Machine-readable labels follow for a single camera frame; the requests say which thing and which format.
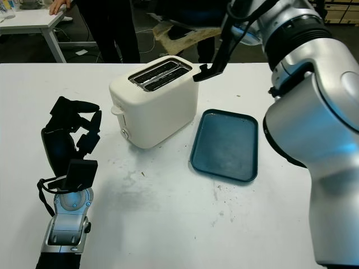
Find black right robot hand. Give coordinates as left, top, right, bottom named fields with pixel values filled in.
left=155, top=0, right=225, bottom=41

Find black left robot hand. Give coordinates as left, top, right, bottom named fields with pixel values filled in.
left=41, top=96, right=103, bottom=180

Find slice of brown bread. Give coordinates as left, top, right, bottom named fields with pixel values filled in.
left=153, top=21, right=223, bottom=55

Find white two-slot toaster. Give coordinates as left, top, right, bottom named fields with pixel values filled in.
left=108, top=55, right=200, bottom=150

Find blue plastic tray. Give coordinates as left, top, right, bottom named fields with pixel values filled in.
left=190, top=109, right=259, bottom=185

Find person in dark clothes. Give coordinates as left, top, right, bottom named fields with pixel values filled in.
left=49, top=0, right=141, bottom=64

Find white side table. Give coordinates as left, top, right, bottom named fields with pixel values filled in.
left=0, top=0, right=98, bottom=64

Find printed drinking cup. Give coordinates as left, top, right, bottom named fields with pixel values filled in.
left=0, top=0, right=15, bottom=19

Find stacked wooden crates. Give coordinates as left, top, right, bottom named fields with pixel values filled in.
left=324, top=0, right=359, bottom=25

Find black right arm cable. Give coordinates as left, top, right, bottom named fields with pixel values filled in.
left=221, top=0, right=263, bottom=47

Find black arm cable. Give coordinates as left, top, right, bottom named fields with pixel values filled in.
left=221, top=0, right=263, bottom=47
left=37, top=177, right=68, bottom=218

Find white floor cable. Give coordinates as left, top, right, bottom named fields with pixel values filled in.
left=136, top=27, right=158, bottom=54

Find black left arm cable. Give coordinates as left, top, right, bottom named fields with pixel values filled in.
left=37, top=177, right=68, bottom=218

